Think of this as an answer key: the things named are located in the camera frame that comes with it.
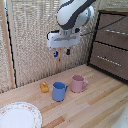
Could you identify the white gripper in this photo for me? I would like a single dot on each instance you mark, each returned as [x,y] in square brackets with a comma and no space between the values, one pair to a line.
[63,40]

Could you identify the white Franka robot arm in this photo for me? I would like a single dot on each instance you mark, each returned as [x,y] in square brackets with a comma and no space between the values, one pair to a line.
[71,13]

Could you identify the dark brown drawer cabinet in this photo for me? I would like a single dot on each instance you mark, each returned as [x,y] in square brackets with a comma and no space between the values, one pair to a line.
[96,11]

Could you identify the bamboo screen panel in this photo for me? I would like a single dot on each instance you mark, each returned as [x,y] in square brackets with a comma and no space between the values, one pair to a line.
[3,60]
[33,40]
[83,50]

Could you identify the pink mug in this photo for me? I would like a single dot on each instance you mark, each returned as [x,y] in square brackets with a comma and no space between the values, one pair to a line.
[77,84]

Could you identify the small yellow block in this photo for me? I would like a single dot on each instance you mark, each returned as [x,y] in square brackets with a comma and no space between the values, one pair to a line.
[44,87]

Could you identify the blue mug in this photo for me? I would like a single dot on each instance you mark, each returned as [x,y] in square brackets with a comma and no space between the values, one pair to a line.
[58,92]

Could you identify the white plate with patterned rim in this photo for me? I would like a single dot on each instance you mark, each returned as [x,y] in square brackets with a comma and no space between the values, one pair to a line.
[18,116]

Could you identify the grey white object at corner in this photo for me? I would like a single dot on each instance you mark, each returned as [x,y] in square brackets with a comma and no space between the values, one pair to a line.
[121,118]

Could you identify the wooden screen post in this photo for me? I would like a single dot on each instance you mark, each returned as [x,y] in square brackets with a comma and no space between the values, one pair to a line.
[60,63]
[8,50]

